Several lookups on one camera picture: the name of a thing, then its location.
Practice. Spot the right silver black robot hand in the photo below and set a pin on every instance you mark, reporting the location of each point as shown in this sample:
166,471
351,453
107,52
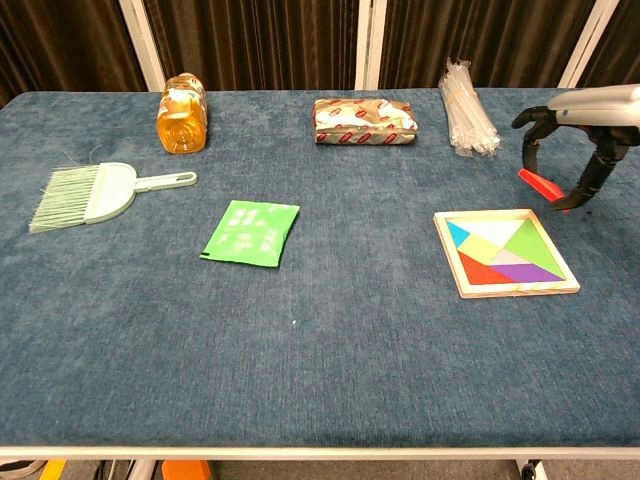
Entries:
600,102

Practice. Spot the orange triangle tangram piece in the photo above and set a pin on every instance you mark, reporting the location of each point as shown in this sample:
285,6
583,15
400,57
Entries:
540,184

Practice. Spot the green triangle puzzle piece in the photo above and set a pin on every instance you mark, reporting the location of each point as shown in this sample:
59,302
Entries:
532,245

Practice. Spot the yellow square puzzle piece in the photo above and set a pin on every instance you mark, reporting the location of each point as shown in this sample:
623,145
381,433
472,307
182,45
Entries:
481,248

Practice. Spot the cyan triangle puzzle piece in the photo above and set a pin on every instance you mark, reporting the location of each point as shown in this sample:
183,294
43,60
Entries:
456,234

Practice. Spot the red triangle puzzle piece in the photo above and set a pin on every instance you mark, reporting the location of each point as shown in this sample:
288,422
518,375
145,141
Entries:
477,274

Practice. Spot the pale green hand brush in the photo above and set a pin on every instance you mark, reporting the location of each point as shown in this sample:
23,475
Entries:
110,192

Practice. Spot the bundle of wrapped straws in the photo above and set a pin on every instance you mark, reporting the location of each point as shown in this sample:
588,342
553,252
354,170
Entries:
470,120

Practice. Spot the purple parallelogram puzzle piece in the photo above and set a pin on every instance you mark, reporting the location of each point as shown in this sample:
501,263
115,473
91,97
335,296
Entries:
530,272

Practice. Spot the wooden tangram tray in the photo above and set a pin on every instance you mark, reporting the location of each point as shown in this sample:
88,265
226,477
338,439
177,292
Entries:
525,290

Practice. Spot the gold red tissue pack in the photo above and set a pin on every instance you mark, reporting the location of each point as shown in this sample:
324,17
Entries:
365,122

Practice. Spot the dark brown curtain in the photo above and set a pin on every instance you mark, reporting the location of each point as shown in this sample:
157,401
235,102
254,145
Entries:
250,40

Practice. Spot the green sachet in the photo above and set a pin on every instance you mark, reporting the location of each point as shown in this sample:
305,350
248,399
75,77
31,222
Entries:
250,232

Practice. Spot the blue tablecloth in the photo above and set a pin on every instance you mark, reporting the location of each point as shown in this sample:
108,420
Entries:
320,350

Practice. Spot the black caster wheel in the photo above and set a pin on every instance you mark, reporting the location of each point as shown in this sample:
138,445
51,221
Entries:
528,472

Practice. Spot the orange liquid plastic bottle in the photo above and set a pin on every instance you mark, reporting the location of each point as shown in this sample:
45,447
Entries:
182,125

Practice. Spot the orange box under table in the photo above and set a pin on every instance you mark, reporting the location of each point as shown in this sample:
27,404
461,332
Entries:
185,471

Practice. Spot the yellow object under table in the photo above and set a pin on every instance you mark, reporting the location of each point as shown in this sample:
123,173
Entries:
52,471

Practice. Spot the white slanted frame post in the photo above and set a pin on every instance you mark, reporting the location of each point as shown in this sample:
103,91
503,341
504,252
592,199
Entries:
142,45
587,42

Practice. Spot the white upright frame post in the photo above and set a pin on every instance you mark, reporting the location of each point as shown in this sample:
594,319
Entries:
369,45

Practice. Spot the grey metal table edge rail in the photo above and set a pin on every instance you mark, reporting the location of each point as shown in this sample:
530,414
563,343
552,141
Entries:
320,453

